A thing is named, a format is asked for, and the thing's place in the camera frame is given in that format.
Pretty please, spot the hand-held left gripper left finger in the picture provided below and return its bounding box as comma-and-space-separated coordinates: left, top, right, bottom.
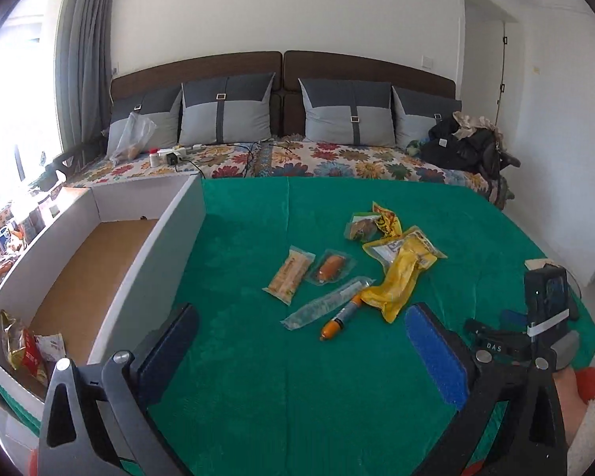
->
37, 302, 200, 476

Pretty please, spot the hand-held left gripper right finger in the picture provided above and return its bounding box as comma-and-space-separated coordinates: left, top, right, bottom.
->
405, 301, 571, 476

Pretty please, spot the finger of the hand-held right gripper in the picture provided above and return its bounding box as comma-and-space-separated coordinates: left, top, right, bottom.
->
500, 309, 529, 330
463, 318, 531, 360

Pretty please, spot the white cardboard box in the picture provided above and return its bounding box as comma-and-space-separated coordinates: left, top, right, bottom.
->
0, 175, 208, 437

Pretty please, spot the sausage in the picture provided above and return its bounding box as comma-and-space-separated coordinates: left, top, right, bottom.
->
305, 250, 356, 286

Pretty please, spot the person's right forearm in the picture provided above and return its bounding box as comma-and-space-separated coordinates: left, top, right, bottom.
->
553, 367, 595, 476

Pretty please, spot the crumpled yellow snack packet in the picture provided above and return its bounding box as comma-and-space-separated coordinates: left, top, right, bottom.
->
361, 245, 437, 324

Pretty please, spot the thin orange sausage stick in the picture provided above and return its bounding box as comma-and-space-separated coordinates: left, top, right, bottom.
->
320, 295, 363, 342

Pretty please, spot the white snack packet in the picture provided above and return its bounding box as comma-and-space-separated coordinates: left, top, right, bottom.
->
34, 333, 67, 363

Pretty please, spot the long clear snack packet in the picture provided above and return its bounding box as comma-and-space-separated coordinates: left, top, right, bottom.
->
281, 276, 376, 330

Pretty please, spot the green tablecloth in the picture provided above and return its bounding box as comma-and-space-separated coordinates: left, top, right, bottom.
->
0, 176, 595, 476

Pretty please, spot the beige cracker packet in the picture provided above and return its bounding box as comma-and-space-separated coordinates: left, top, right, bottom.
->
263, 245, 311, 307

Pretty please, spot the yellow packet with red print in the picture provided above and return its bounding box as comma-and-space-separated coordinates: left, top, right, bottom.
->
372, 201, 403, 238

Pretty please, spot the green packet with brown meat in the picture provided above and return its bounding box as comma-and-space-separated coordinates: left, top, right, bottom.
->
345, 213, 380, 243

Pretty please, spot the yellow red snack packet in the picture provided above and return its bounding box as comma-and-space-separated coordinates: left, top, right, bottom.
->
0, 310, 50, 388

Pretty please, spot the pile of dark clothes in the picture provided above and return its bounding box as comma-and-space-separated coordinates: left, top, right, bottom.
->
409, 111, 521, 184

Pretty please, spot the pile of assorted snack packets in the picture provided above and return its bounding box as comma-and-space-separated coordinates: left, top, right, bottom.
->
0, 198, 63, 308

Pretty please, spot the white power strip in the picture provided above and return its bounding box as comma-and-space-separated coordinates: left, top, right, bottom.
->
157, 145, 204, 165

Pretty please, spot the floral bedsheet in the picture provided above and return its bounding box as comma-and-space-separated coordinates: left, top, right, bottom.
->
64, 134, 507, 204

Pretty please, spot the clear plastic bag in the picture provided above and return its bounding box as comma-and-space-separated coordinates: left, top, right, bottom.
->
110, 111, 158, 163

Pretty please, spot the grey two-tone pillow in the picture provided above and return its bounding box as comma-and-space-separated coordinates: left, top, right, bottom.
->
392, 86, 457, 150
178, 72, 277, 146
297, 78, 396, 147
106, 84, 183, 157

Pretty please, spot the white door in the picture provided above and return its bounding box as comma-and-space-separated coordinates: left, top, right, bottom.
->
463, 0, 521, 125

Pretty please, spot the grey curtain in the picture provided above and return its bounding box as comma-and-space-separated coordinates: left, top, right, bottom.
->
54, 0, 120, 159

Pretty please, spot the brown headboard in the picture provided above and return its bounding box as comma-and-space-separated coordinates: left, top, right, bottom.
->
110, 50, 457, 140

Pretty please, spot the black cable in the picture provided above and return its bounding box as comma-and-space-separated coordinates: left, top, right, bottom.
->
178, 139, 298, 179

